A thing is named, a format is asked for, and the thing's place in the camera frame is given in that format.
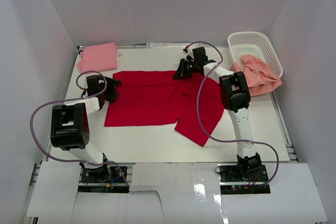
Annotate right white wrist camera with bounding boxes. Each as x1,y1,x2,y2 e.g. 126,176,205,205
183,46,194,62

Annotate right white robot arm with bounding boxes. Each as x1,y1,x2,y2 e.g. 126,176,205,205
173,46,262,182

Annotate papers at table back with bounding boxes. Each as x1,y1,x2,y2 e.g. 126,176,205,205
146,42,190,49

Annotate white plastic basket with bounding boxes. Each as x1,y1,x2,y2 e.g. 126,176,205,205
227,31,283,78

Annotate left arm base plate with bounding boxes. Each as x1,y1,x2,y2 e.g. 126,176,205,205
78,166,129,194

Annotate folded pink t shirt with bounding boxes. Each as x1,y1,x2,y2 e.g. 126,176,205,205
76,42,118,73

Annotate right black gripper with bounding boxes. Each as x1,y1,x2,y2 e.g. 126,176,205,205
173,58,198,79

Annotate red t shirt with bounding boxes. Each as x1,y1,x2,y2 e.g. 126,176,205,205
104,71,224,146

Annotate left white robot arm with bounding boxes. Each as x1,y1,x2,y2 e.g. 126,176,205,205
50,75,122,182

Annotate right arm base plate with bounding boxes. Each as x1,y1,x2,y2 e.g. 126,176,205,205
215,165,271,195

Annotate salmon t shirt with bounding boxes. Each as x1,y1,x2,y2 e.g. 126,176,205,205
230,55,282,96

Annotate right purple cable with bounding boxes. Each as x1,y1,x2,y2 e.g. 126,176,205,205
185,41,279,189

